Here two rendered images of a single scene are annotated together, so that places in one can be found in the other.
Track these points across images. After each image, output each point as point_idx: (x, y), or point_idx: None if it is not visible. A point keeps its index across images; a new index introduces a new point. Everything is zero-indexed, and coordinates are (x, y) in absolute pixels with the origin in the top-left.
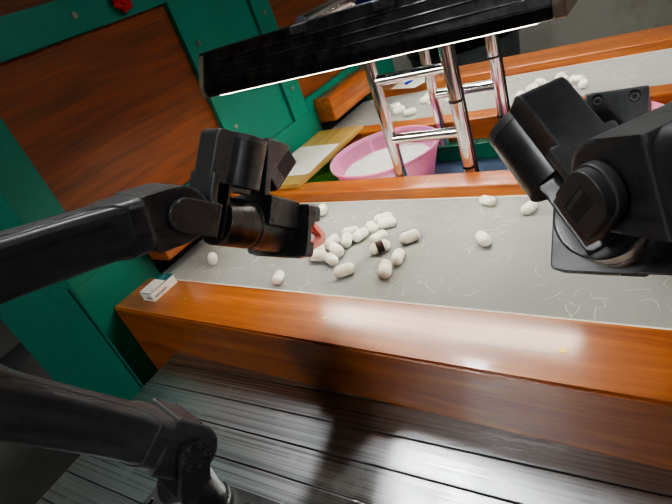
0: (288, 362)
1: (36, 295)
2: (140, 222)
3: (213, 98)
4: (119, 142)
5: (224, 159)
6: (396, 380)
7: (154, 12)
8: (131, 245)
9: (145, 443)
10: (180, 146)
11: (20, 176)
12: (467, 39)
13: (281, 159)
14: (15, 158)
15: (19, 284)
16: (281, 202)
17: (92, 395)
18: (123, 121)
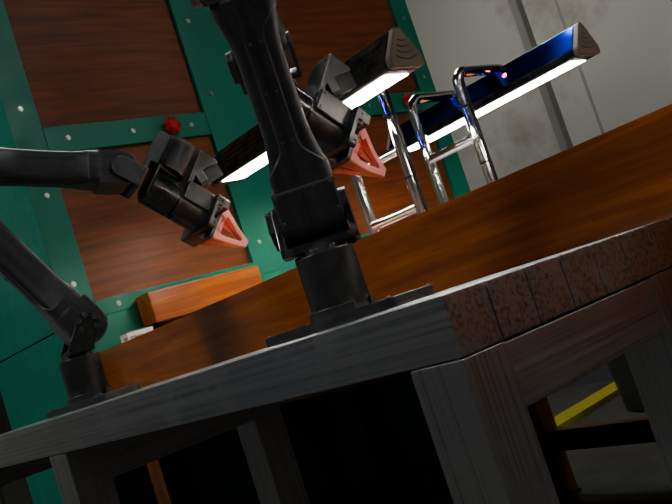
0: (199, 343)
1: (43, 355)
2: (93, 161)
3: (240, 213)
4: (143, 226)
5: (159, 149)
6: (254, 316)
7: (200, 140)
8: (84, 172)
9: (58, 296)
10: (198, 245)
11: (58, 226)
12: (353, 96)
13: (208, 166)
14: (59, 213)
15: (21, 171)
16: (198, 187)
17: (37, 256)
18: (151, 211)
